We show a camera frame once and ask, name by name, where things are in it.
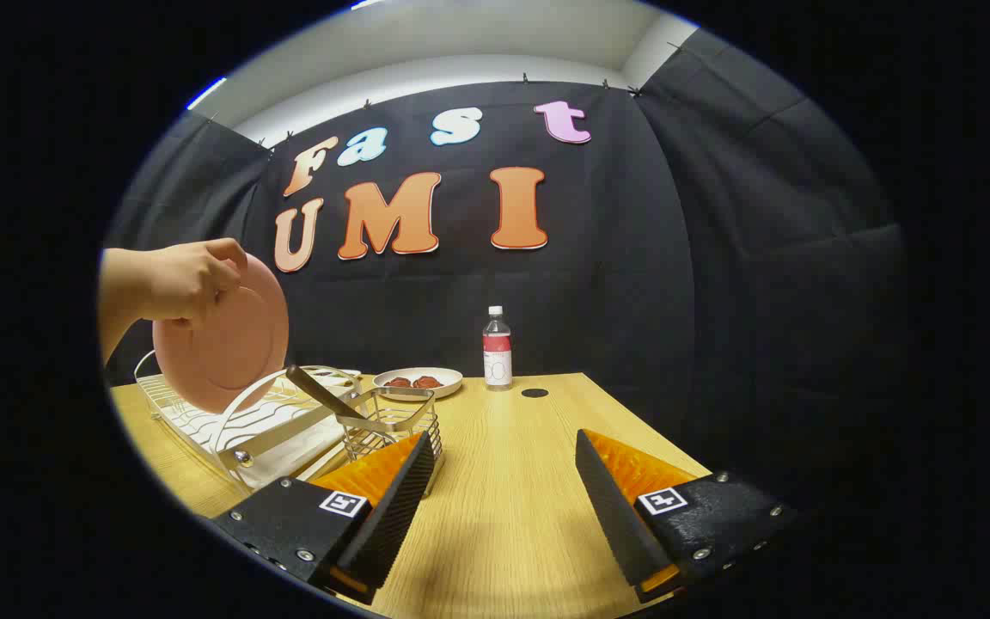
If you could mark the black backdrop cloth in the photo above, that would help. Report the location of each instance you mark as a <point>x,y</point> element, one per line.
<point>632,301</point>

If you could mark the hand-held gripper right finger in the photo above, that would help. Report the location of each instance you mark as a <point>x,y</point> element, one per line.
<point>615,516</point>

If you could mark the red meat slice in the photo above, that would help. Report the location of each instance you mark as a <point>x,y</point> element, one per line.
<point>398,383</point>
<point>427,382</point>

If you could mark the row of small black clips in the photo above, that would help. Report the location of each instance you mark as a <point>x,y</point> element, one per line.
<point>525,78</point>

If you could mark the clear bottle with red label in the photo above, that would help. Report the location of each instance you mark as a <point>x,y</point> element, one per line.
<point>498,361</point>

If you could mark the black round table grommet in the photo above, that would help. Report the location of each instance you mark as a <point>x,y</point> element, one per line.
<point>534,393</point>

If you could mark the white plate with meat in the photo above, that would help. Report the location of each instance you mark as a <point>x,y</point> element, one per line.
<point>450,379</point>

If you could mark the pink plate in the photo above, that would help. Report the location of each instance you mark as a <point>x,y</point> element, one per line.
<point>237,352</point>

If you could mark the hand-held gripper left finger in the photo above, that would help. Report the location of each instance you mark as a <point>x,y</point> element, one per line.
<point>392,524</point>

